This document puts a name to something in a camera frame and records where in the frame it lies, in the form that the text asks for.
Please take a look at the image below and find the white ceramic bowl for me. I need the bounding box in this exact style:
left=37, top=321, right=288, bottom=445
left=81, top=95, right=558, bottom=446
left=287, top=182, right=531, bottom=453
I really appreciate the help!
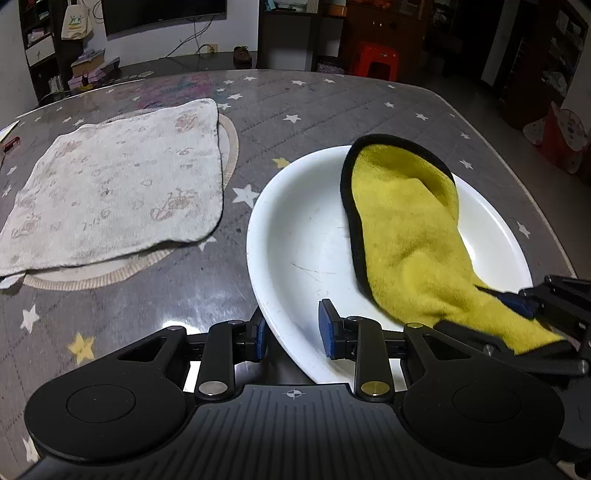
left=246, top=146, right=533, bottom=384

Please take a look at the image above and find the yellow grey microfiber cloth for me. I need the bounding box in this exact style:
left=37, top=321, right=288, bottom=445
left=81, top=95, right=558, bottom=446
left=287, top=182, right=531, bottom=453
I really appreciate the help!
left=339, top=134, right=570, bottom=355

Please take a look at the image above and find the red white bag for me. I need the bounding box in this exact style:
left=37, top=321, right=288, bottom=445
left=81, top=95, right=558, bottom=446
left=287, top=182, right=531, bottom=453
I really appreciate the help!
left=523, top=102, right=590, bottom=174

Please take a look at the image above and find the round beige placemat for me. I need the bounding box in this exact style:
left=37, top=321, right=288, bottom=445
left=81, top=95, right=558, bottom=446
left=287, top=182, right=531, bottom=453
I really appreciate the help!
left=19, top=113, right=239, bottom=292

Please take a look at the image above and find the white patterned towel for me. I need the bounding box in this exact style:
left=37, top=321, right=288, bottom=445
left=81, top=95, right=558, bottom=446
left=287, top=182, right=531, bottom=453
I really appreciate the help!
left=1, top=98, right=223, bottom=276

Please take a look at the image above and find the low black tv bench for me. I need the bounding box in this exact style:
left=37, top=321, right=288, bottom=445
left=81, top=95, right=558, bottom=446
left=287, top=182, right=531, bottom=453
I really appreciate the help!
left=115, top=51, right=257, bottom=83

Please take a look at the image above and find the red plastic stool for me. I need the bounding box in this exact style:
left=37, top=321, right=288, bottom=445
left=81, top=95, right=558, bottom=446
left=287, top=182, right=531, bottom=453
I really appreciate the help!
left=349, top=41, right=400, bottom=81

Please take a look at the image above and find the red pen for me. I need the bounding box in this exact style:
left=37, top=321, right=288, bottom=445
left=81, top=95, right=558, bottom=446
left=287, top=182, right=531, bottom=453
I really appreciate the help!
left=2, top=136, right=20, bottom=153

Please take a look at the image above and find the glass door cabinet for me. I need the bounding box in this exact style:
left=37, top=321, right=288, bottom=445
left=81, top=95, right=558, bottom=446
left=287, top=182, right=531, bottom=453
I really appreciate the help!
left=256, top=0, right=320, bottom=71

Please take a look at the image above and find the stack of boxes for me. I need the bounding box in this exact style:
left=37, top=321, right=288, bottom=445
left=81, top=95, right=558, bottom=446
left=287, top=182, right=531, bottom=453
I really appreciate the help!
left=68, top=49, right=120, bottom=91

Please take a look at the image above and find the white paper sheet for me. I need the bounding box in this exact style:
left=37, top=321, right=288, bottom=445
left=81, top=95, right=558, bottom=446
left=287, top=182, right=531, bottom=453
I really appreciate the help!
left=0, top=120, right=19, bottom=143

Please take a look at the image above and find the black flat television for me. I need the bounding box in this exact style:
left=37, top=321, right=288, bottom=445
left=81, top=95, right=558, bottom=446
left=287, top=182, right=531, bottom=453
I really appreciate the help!
left=100, top=0, right=228, bottom=36

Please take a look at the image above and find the canvas tote bag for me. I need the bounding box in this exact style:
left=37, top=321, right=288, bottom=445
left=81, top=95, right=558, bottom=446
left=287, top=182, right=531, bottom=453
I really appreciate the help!
left=61, top=0, right=92, bottom=40

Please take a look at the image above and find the black wall bookshelf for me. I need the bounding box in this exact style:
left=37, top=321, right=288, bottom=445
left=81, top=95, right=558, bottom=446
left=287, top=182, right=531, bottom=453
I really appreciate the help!
left=18, top=0, right=67, bottom=102

